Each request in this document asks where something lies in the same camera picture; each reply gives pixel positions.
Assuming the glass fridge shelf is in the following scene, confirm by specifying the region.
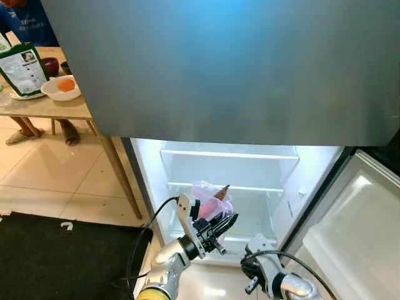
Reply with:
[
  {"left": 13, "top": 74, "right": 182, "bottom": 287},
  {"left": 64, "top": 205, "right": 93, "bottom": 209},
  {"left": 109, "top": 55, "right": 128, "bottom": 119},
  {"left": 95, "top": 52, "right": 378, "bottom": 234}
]
[
  {"left": 169, "top": 216, "right": 279, "bottom": 246},
  {"left": 166, "top": 167, "right": 286, "bottom": 193},
  {"left": 160, "top": 141, "right": 301, "bottom": 158}
]

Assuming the fridge door with white bins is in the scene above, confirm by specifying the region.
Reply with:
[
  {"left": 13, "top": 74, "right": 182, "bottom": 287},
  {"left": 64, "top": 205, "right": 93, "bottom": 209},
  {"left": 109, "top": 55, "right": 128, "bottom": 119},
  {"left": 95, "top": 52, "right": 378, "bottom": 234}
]
[{"left": 292, "top": 149, "right": 400, "bottom": 300}]

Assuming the grey steel fridge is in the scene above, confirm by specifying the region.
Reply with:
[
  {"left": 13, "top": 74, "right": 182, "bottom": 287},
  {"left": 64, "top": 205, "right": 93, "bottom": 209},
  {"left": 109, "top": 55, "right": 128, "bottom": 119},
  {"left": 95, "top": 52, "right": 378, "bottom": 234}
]
[{"left": 39, "top": 0, "right": 400, "bottom": 266}]

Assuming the black floor mat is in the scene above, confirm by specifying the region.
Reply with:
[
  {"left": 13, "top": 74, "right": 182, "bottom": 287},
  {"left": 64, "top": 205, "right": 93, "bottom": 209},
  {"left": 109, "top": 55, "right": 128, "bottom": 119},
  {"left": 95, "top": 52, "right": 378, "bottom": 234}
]
[{"left": 0, "top": 211, "right": 154, "bottom": 300}]

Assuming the orange fruit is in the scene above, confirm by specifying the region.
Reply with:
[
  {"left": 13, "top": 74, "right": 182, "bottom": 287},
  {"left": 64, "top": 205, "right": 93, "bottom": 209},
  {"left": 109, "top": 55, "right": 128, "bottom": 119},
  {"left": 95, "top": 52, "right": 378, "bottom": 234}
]
[{"left": 56, "top": 77, "right": 77, "bottom": 93}]

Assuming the pale plate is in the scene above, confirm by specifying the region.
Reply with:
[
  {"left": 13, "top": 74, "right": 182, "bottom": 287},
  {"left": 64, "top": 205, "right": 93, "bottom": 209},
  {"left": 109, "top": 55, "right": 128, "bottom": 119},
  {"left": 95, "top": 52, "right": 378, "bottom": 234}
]
[{"left": 9, "top": 91, "right": 46, "bottom": 101}]

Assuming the green black food bag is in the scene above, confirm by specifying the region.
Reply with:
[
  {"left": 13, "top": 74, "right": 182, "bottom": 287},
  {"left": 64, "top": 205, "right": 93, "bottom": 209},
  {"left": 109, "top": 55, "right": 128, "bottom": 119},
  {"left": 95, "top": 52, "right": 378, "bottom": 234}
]
[{"left": 0, "top": 42, "right": 50, "bottom": 99}]

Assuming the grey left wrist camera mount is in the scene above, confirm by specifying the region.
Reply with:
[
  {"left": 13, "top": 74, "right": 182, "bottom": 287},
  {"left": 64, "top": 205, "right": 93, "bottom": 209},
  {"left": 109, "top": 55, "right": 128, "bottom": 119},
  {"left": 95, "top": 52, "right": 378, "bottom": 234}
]
[{"left": 176, "top": 192, "right": 208, "bottom": 258}]

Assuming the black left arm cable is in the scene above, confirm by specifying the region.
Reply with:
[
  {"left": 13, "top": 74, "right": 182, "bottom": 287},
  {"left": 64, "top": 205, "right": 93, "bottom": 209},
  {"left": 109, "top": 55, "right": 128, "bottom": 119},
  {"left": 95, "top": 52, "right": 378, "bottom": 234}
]
[{"left": 112, "top": 197, "right": 181, "bottom": 294}]

